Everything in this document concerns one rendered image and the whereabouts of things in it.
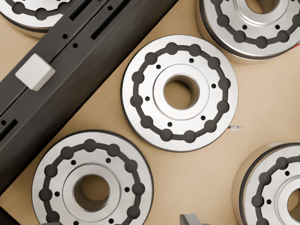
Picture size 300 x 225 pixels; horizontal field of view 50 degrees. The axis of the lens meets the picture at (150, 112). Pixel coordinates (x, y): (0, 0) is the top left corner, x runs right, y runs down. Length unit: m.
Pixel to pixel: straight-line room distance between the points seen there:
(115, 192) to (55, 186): 0.05
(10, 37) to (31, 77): 0.14
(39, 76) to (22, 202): 0.16
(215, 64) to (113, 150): 0.12
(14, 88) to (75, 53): 0.04
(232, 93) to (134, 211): 0.13
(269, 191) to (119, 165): 0.13
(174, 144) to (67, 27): 0.13
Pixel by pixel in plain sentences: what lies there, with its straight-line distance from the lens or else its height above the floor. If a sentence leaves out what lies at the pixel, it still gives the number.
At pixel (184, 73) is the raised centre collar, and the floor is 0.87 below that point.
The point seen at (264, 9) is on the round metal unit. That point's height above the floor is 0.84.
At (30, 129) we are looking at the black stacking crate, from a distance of 0.24.
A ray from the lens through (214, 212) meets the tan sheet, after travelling 0.32.
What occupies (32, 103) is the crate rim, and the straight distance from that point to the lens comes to 0.22.
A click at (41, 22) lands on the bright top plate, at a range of 0.30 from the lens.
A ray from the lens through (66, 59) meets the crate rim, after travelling 0.21.
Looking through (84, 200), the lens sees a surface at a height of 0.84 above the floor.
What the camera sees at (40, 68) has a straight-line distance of 0.20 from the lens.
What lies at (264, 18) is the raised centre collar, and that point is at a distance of 0.30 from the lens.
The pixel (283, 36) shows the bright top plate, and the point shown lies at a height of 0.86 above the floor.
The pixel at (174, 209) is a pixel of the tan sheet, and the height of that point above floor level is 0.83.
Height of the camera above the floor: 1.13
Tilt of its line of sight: 87 degrees down
